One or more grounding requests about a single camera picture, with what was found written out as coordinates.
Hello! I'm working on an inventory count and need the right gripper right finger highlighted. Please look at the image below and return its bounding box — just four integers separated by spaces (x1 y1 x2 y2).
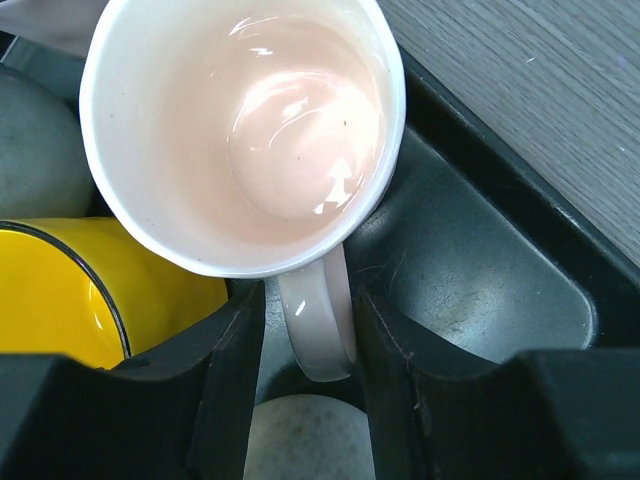
355 291 639 479

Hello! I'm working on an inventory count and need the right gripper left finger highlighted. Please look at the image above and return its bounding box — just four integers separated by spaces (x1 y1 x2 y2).
1 283 265 479

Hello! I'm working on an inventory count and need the pink ceramic mug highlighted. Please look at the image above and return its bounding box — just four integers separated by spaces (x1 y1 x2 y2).
80 1 406 382

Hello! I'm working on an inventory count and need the white speckled mug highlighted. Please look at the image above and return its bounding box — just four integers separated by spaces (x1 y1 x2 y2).
244 394 376 480

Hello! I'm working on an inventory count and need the yellow mug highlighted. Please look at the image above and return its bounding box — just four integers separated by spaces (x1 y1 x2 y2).
1 217 228 369

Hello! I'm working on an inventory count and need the black plastic tray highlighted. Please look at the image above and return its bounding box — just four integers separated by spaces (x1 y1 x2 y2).
0 29 640 396

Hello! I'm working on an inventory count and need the grey stoneware mug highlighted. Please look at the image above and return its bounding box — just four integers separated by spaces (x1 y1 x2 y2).
1 66 94 219

